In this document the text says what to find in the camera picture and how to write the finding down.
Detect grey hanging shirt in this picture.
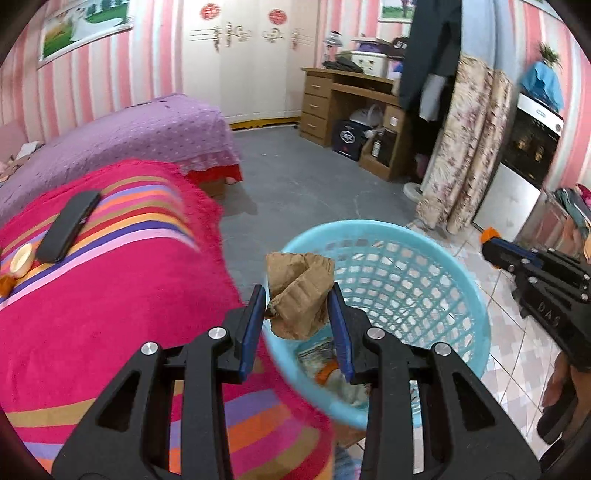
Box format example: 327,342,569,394
419,74,446,121

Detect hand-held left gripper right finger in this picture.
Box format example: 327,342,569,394
327,281,541,480

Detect person's right hand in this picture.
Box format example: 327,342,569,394
541,354,573,408

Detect white wardrobe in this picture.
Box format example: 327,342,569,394
180,0,328,125

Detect white storage box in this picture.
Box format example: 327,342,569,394
350,51,389,78

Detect printed paper wrapper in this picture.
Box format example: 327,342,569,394
298,342,338,370

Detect large brown cardboard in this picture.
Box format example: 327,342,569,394
265,251,335,341

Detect black flat case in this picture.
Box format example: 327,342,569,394
36,191,102,264

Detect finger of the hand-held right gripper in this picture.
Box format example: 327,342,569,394
480,227,544,278

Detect yellow round cap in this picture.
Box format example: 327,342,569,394
10,243,35,278

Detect wooden desk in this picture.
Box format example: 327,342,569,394
299,67,414,182

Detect pink striped blanket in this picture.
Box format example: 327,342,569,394
0,159,342,480

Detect purple bag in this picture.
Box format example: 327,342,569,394
353,37,393,52

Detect pile of clothes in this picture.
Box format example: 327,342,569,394
554,184,591,259

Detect framed wedding wall poster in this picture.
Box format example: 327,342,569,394
37,0,134,70

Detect pale blue curtain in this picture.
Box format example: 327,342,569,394
455,0,527,79

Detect pink headboard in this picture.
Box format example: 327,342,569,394
0,122,28,158

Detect blue plastic mesh basket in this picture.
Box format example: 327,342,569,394
263,220,491,430

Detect blue cloth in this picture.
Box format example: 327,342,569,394
521,61,565,114

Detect small framed wall picture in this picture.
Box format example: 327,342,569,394
378,0,416,23

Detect dark folded cloth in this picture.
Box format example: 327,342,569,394
322,58,363,73

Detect black shopping bag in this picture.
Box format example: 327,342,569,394
332,119,368,162

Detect floral curtain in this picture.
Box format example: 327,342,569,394
416,54,513,234

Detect purple dotted bed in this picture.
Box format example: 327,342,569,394
0,93,243,222

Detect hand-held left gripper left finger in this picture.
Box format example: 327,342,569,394
52,284,267,480

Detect dark hanging jacket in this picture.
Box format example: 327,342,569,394
399,0,462,112

